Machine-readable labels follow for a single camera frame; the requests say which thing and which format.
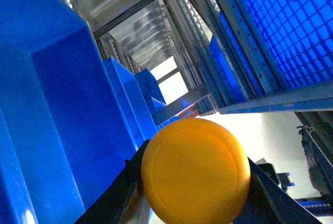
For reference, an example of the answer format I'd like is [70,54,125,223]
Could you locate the metal rack frame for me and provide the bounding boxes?
[62,0,332,122]

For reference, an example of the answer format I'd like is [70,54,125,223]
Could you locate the blue bin far right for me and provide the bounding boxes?
[104,57,166,139]

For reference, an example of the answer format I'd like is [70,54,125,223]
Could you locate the yellow push button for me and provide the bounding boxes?
[141,118,251,223]

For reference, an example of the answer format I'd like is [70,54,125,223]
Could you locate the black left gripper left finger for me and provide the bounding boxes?
[76,140,149,223]

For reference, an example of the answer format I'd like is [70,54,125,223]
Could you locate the empty blue plastic bin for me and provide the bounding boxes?
[1,0,137,223]

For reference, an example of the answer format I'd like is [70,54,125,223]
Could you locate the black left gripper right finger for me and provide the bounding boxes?
[234,159,321,224]

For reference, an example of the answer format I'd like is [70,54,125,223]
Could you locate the blue bin upper shelf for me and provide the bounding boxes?
[215,0,332,99]

